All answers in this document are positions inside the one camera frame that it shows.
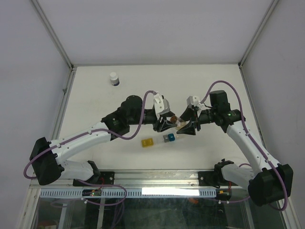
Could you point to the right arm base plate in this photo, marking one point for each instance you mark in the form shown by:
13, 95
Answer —
211, 178

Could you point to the clear bottle gold cap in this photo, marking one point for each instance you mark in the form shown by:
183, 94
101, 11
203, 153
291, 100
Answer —
180, 123

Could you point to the aluminium mounting rail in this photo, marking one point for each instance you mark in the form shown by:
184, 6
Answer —
141, 178

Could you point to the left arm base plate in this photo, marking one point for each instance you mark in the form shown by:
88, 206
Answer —
104, 178

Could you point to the white slotted cable duct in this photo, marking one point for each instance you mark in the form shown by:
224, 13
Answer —
145, 192

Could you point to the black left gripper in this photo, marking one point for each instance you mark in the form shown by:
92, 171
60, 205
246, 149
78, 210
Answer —
165, 124

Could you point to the white pill bottle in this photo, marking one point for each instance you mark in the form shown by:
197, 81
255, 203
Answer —
114, 79

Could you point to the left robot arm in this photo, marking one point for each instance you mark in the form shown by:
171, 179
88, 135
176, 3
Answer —
50, 160

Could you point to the weekly pill organizer strip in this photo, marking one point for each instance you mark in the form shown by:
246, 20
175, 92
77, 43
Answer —
161, 139

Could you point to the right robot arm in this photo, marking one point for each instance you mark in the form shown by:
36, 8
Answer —
267, 180

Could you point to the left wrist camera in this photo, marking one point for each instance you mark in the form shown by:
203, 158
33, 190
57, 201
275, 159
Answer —
161, 105

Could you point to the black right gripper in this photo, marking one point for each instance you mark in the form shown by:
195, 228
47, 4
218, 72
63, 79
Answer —
188, 114

